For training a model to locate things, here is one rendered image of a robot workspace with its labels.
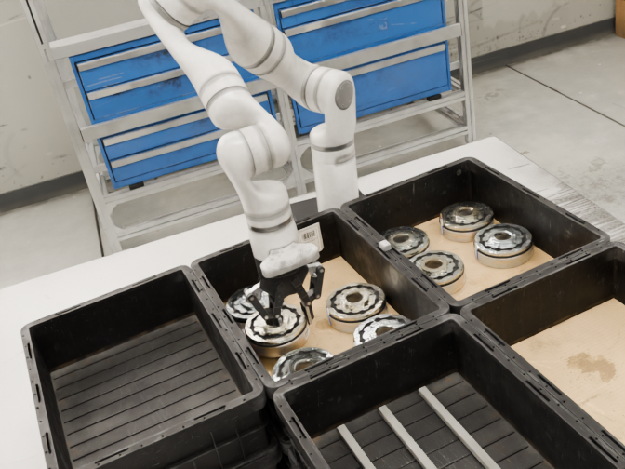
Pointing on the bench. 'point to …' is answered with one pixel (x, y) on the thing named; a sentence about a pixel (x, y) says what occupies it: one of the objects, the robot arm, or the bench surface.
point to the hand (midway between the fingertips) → (293, 319)
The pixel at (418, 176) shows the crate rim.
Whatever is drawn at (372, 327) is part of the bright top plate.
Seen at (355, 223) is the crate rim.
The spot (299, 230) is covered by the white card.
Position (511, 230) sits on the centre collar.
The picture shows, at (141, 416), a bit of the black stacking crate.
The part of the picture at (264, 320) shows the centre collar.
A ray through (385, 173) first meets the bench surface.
